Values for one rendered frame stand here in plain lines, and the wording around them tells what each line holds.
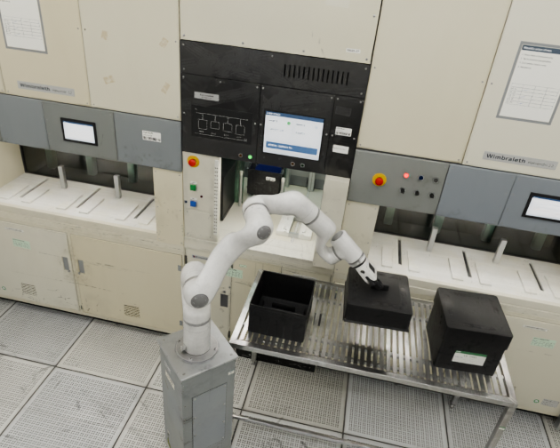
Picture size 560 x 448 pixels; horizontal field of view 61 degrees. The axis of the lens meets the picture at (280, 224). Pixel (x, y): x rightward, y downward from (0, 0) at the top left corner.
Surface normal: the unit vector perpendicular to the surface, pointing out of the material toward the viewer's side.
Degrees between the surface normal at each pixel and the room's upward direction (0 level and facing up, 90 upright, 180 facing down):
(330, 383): 0
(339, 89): 90
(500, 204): 90
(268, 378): 0
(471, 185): 90
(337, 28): 91
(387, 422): 0
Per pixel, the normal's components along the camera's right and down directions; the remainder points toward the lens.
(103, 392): 0.08, -0.85
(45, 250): -0.20, 0.49
